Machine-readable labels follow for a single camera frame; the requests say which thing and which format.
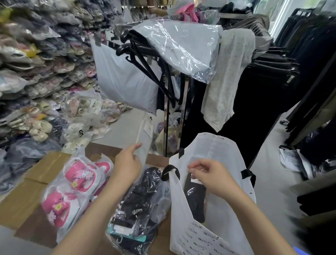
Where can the rack of black trousers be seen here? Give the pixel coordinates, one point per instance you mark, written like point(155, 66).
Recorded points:
point(257, 105)

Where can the person's left forearm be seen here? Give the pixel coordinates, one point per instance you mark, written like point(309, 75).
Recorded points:
point(92, 226)

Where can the person's right hand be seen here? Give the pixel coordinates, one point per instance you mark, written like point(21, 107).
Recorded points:
point(215, 178)

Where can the large white plastic bag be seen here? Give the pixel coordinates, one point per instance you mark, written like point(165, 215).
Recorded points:
point(123, 81)

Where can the grey socks packet white label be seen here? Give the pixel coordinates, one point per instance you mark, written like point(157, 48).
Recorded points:
point(145, 142)

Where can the metal clothes rack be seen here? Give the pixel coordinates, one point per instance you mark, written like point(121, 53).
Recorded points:
point(166, 126)

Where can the clear wrapped grey garment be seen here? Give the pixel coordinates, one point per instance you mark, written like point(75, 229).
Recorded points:
point(183, 47)

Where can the brown cardboard sheet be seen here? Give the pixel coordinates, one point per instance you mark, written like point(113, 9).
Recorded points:
point(26, 194)

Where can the black socks packet white label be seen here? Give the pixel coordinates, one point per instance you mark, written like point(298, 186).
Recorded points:
point(195, 205)

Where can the person's right forearm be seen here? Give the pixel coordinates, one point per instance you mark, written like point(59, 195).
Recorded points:
point(262, 231)

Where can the person's left hand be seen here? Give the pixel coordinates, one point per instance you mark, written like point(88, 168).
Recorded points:
point(127, 165)

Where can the speckled off-white shirt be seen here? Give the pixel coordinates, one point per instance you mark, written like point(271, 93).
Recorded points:
point(228, 84)

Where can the pink sandals pack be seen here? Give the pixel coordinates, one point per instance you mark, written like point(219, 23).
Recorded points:
point(78, 176)
point(105, 165)

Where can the pink sandals pack front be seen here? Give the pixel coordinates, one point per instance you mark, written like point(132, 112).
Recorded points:
point(78, 176)

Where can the pile of bagged slippers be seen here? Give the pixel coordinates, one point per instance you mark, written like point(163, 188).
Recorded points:
point(39, 65)

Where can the bundle of black hangers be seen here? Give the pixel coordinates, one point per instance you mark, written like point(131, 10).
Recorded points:
point(147, 63)

